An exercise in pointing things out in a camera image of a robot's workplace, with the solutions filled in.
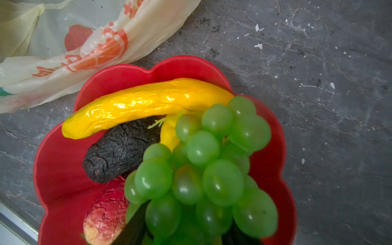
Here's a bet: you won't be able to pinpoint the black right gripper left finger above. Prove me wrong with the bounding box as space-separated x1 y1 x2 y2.
112 201 150 245

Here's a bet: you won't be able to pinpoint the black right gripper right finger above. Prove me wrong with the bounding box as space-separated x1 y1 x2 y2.
222 223 263 245

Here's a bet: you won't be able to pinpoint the red yellow fake apple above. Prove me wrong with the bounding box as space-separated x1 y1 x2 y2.
83 177 129 245

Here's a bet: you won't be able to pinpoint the green fake grape bunch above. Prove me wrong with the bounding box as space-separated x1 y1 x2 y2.
124 97 278 245

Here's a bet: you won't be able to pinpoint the red flower-shaped plate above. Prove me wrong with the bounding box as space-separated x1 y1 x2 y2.
33 55 298 245

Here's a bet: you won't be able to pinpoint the dark fake avocado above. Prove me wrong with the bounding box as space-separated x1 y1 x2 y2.
82 117 160 184

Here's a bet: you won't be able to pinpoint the yellow fake lemon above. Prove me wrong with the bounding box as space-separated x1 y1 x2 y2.
160 114 181 151

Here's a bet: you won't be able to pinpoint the yellow fake banana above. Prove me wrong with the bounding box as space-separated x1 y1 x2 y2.
62 78 234 139

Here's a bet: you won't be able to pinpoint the cream plastic bag orange prints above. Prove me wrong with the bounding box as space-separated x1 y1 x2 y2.
1 1 199 113

